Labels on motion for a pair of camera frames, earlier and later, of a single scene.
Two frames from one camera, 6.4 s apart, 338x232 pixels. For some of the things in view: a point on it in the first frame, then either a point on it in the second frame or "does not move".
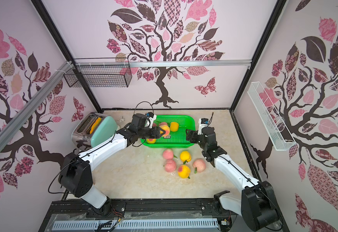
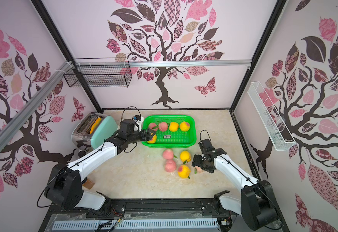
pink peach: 170,166 does not move
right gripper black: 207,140 → 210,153
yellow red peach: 166,128 → 184,126
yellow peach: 174,126 does not move
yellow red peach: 151,140 does not move
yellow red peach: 184,171 does not move
